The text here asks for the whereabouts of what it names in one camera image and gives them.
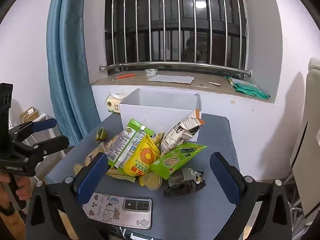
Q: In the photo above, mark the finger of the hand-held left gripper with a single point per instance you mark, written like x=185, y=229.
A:
x=45, y=124
x=52, y=145

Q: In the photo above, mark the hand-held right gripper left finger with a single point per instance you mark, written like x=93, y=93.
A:
x=92, y=180

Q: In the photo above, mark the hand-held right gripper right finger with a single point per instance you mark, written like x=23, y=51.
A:
x=225, y=180

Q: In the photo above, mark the dark grey snack packet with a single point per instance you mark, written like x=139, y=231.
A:
x=182, y=185

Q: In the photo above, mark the green white snack packet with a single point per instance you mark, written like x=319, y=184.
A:
x=125, y=140

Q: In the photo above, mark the bright green snack packet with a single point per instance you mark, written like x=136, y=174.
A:
x=175, y=160

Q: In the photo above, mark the tan jelly cup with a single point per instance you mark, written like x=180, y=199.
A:
x=152, y=181

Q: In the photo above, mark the black white snack packet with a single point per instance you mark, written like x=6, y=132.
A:
x=177, y=132

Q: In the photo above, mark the white cardboard box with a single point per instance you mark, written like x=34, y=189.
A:
x=155, y=115

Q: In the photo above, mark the person's left hand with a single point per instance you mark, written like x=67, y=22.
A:
x=24, y=192

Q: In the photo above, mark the white side table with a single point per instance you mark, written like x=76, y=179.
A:
x=50, y=133

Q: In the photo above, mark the small tan snack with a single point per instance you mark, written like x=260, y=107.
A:
x=78, y=169

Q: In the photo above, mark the small cardboard box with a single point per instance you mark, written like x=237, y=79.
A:
x=28, y=114

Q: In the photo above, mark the beige snack packet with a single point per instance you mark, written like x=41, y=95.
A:
x=96, y=153

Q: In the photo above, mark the pale yellow snack packet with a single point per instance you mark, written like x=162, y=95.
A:
x=120, y=176

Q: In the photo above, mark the phone with cartoon case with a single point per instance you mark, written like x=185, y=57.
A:
x=112, y=208

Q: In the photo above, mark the small green wrapped snack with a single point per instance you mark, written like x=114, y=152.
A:
x=101, y=135

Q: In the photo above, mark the blue curtain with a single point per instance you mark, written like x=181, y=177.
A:
x=65, y=67

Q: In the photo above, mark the yellow white tissue pack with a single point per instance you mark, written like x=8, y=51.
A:
x=113, y=103

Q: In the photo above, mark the orange pen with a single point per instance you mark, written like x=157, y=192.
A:
x=125, y=76

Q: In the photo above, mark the small pale stick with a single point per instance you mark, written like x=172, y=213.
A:
x=215, y=83

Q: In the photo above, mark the white green plastic pack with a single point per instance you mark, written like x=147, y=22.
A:
x=240, y=82

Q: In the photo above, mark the grey cardboard sheet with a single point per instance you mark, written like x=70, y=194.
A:
x=170, y=79

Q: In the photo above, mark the steel window guard rail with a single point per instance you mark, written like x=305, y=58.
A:
x=175, y=63

